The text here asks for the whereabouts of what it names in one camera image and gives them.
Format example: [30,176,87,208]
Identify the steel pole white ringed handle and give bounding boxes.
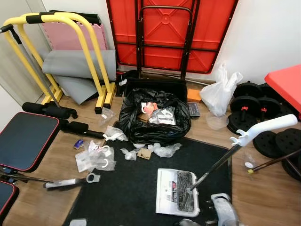
[0,170,102,190]

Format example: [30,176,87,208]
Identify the black floor mat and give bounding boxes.
[63,137,233,226]

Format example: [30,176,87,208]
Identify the dark metal table leg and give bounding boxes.
[248,150,301,174]

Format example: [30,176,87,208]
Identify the black weight plate stack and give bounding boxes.
[234,81,280,99]

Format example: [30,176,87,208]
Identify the white plastic carrier bag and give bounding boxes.
[200,64,244,117]

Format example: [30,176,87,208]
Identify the clear plastic bowl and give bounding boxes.
[206,112,230,131]

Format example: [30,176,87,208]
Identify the small dark grey box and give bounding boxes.
[188,103,202,117]

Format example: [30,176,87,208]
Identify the small orange box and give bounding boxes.
[187,88,203,103]

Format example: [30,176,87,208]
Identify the red folded plastic table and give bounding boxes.
[106,0,239,75]

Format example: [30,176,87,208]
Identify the white printed plastic packet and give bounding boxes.
[158,107,177,125]

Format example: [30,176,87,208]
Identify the crumpled clear plastic wrap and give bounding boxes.
[150,143,182,158]

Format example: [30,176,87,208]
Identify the black platform hand trolley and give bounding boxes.
[123,5,194,102]

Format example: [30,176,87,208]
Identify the red white snack wrapper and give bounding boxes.
[141,101,158,116]

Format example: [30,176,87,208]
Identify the black rubbish bag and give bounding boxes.
[119,89,192,145]

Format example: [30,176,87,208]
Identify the brown cardboard scrap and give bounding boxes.
[137,148,152,160]

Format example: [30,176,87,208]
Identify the black pouch with white tag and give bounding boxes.
[116,71,138,90]

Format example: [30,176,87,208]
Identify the white crumpled plastic lump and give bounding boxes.
[120,147,137,161]

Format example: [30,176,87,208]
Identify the white hook in clear wrap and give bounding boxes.
[103,126,128,142]

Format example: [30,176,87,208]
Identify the white printed card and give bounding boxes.
[75,158,95,173]

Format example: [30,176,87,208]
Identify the grey folded exercise mat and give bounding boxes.
[55,75,102,105]

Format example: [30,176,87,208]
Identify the black padded bar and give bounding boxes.
[49,10,102,25]

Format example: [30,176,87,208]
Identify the grey rolled exercise mat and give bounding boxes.
[42,49,117,81]

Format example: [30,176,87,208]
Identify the pink foam mat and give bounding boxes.
[40,21,109,51]

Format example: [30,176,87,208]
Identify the grey metal pole black grip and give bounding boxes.
[0,24,62,106]

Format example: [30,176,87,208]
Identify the yellow metal dip bar frame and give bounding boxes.
[2,12,117,115]

